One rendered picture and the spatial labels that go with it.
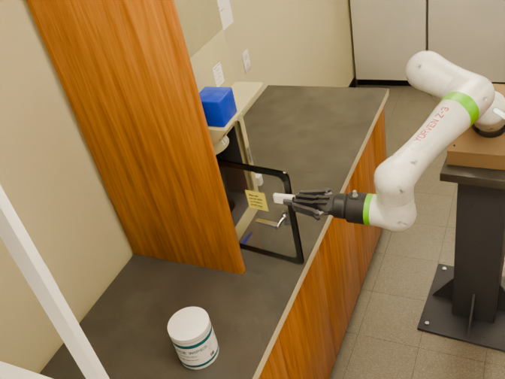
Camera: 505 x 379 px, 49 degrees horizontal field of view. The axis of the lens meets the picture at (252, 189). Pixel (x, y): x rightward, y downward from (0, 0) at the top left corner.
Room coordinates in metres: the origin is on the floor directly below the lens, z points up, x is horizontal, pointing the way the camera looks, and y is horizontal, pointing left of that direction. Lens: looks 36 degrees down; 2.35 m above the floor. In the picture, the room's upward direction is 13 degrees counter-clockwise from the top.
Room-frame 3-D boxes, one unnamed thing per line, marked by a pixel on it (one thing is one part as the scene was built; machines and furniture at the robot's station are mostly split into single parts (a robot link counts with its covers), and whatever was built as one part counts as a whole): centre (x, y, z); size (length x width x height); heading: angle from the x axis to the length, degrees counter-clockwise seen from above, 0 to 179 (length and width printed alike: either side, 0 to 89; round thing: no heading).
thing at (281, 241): (1.48, 0.00, 1.19); 0.30 x 0.01 x 0.40; 51
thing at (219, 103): (1.60, 0.06, 1.56); 0.10 x 0.10 x 0.09; 59
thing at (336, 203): (1.28, -0.22, 1.31); 0.09 x 0.08 x 0.07; 59
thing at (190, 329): (1.16, 0.28, 1.02); 0.13 x 0.13 x 0.15
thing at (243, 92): (1.68, 0.01, 1.46); 0.32 x 0.12 x 0.10; 149
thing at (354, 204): (1.25, -0.29, 1.31); 0.09 x 0.06 x 0.12; 149
